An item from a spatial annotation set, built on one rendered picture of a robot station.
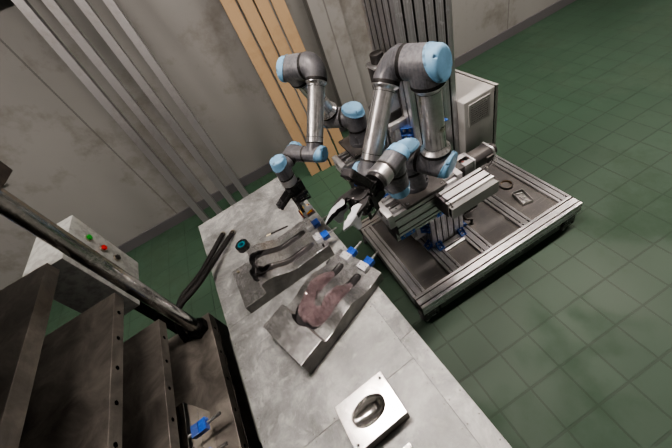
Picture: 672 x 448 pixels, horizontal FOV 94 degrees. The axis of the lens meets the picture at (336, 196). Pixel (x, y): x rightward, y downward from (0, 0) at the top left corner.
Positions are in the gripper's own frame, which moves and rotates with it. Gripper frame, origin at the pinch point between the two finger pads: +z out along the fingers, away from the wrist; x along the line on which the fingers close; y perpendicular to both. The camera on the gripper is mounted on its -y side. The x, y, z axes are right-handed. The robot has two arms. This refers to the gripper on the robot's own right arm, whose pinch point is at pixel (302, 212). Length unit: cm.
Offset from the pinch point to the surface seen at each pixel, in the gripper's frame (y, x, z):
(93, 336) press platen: -86, -25, -28
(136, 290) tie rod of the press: -74, -9, -23
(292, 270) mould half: -19.9, -17.5, 12.1
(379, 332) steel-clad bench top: -3, -64, 21
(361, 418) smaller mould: -25, -85, 16
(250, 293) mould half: -43.3, -11.7, 14.9
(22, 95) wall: -126, 218, -73
